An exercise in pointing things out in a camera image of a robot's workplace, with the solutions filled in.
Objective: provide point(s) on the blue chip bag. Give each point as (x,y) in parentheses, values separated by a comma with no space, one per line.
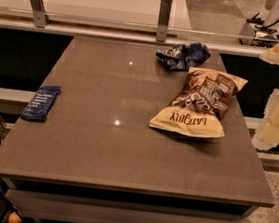
(183,56)

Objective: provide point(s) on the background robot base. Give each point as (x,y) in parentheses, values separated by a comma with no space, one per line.
(262,32)

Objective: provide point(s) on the brown Late July chip bag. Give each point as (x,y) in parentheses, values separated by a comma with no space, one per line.
(199,108)

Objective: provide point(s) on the blue rxbar blueberry bar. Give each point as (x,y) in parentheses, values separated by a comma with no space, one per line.
(41,103)

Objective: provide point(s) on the table lower shelf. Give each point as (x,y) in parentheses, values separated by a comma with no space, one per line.
(43,206)

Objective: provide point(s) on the orange ball on floor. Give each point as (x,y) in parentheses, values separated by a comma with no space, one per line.
(14,218)

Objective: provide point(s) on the right metal rail bracket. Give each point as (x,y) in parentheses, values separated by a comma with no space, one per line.
(163,20)

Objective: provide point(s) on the metal rail bracket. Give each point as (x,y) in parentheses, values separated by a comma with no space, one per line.
(163,20)
(40,17)

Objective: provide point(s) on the left metal rail bracket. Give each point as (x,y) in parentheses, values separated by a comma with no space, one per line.
(40,17)

